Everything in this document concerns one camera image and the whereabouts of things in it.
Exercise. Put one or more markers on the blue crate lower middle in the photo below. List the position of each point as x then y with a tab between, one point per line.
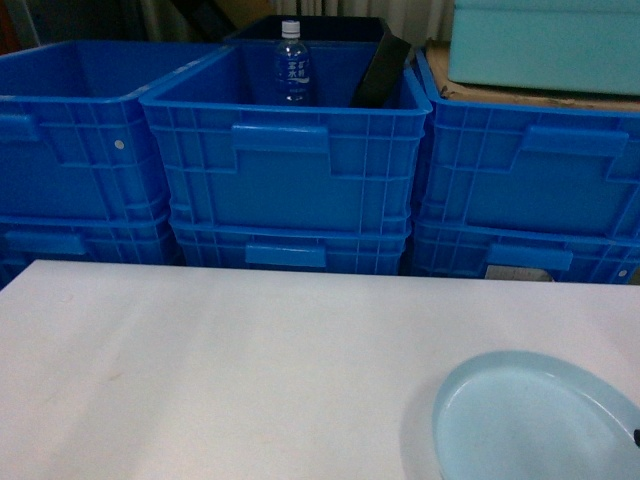
254	248

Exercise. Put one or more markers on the light blue oval tray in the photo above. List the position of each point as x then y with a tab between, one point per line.
523	415

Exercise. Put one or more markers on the brown cardboard sheet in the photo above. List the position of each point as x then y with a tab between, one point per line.
500	95

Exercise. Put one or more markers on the blue crate lower right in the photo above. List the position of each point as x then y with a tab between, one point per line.
446	250

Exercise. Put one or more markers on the blue crate upper left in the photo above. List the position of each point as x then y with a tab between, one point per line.
75	142

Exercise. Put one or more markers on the blue crate upper right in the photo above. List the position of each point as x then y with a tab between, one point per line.
553	169

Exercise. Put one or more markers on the blue crate upper middle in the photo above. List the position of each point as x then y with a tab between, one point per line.
237	159

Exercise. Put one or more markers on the blue crate lower left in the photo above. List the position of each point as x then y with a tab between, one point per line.
25	240

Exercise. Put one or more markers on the dark blue rear crate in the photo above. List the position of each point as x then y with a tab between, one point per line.
316	28

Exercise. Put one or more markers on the black box in crate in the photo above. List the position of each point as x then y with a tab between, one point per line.
383	71

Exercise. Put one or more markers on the teal plastic bin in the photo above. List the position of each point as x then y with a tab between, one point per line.
578	46

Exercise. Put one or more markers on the clear water bottle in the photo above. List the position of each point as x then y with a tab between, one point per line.
292	67

